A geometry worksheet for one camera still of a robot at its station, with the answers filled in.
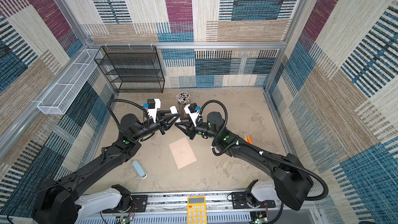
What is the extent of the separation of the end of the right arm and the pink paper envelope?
260 millimetres

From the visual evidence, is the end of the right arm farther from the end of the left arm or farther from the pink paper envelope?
the pink paper envelope

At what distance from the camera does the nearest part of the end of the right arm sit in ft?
2.13

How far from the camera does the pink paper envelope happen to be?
0.87 metres

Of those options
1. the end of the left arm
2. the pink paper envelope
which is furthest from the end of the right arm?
the pink paper envelope
